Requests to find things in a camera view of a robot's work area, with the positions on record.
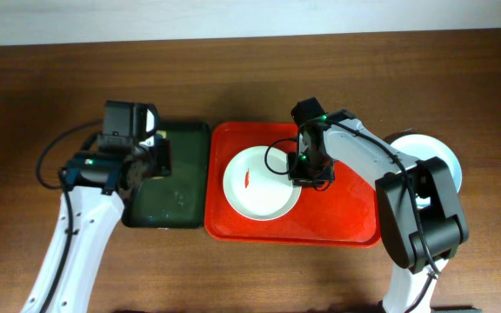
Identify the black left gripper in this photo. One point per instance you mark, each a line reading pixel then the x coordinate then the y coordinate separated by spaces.
pixel 161 157

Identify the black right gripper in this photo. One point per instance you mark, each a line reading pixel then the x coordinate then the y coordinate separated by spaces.
pixel 310 175

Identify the white plate with red smear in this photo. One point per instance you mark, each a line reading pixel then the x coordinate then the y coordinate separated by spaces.
pixel 425 147

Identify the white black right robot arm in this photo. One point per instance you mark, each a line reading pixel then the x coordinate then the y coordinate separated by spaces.
pixel 421 219

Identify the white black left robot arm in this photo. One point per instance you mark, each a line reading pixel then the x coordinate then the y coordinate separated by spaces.
pixel 97 184

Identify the black rectangular tray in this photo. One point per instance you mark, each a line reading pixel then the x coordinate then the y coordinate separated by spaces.
pixel 176 201

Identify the red plastic tray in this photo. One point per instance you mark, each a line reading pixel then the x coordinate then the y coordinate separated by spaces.
pixel 345 215

